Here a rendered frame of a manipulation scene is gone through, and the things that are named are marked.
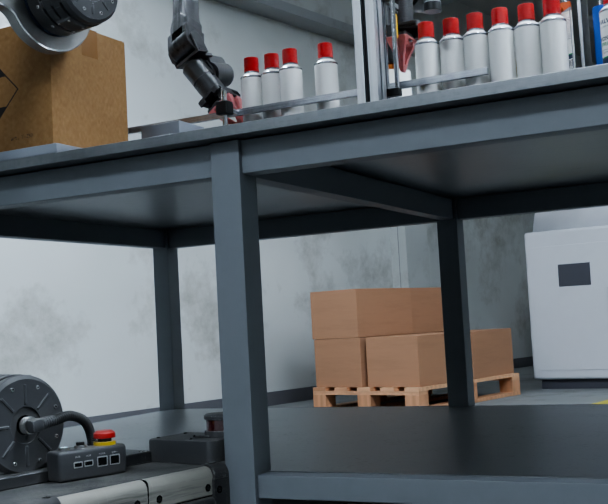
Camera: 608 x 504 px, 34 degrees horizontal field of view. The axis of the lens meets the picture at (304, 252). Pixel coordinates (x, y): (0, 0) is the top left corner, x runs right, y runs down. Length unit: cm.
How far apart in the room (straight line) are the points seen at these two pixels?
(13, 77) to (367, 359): 346
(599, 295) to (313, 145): 452
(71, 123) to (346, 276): 471
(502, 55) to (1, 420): 116
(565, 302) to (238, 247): 456
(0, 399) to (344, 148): 70
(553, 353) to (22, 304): 316
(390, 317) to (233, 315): 378
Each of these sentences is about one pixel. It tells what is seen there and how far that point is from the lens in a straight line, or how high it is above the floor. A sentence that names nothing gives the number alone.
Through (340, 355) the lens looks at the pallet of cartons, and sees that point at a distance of 537.
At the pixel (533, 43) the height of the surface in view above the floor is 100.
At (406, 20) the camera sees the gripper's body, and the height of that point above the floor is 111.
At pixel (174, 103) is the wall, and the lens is 562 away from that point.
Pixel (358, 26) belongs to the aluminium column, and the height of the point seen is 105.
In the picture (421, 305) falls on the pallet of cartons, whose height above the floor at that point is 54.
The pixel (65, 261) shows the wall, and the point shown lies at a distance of 496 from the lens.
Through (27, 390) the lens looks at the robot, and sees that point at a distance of 173.
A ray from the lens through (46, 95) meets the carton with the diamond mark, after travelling 208.
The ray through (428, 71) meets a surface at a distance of 208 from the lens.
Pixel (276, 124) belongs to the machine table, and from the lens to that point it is 170.
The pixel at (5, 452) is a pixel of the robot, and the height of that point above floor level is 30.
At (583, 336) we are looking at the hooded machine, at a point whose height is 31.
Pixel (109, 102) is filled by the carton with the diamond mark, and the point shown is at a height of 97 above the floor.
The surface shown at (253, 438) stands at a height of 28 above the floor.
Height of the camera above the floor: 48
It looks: 4 degrees up
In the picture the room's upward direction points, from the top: 3 degrees counter-clockwise
